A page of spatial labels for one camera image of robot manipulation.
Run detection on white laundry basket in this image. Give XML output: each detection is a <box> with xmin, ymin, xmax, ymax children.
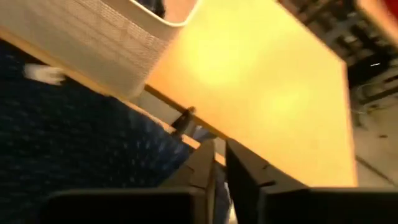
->
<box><xmin>0</xmin><ymin>0</ymin><xmax>201</xmax><ymax>100</ymax></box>

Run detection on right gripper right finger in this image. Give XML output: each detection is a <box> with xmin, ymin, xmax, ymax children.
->
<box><xmin>225</xmin><ymin>139</ymin><xmax>398</xmax><ymax>224</ymax></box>

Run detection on small black post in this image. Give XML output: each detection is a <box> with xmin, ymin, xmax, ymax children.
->
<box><xmin>170</xmin><ymin>106</ymin><xmax>197</xmax><ymax>138</ymax></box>

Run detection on navy dotted shirt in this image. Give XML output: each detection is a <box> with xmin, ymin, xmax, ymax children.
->
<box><xmin>0</xmin><ymin>39</ymin><xmax>237</xmax><ymax>224</ymax></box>

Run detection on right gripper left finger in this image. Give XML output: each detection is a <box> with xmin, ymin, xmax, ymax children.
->
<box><xmin>40</xmin><ymin>140</ymin><xmax>216</xmax><ymax>224</ymax></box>

